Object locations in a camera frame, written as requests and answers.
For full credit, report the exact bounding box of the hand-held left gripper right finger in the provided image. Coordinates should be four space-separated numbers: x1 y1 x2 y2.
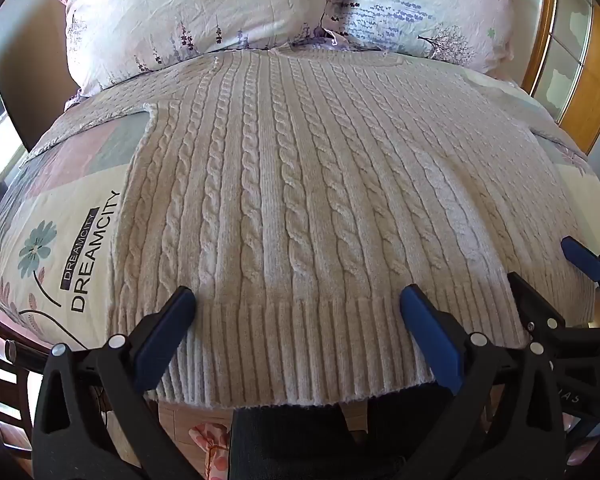
399 284 569 480

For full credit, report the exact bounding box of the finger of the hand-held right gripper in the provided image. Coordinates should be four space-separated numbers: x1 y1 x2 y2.
507 271 600 356
560 236 600 291

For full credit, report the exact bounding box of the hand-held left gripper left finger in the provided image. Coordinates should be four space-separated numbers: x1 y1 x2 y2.
32 286 197 480

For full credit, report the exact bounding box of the cream cable knit sweater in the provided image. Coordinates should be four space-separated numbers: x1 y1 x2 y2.
27 46 597 407

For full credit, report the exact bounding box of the pink patterned slipper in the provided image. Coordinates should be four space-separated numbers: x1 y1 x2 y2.
188 422 232 480

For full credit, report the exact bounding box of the printed floral bedsheet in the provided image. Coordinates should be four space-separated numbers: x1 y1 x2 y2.
0 67 600 361

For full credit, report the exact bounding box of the person's dark trouser leg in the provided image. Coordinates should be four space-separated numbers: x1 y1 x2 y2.
228 385 461 480

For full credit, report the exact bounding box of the dark wooden chair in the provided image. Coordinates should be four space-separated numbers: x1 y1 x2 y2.
0 305 48 480

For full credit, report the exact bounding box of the wooden framed glass cabinet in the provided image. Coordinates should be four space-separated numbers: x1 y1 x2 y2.
522 0 600 157

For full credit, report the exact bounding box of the floral pillow with tree print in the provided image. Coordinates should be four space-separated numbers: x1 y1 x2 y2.
320 0 531 81

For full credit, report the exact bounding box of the pink floral pillow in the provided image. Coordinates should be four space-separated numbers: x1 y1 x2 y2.
54 0 331 98

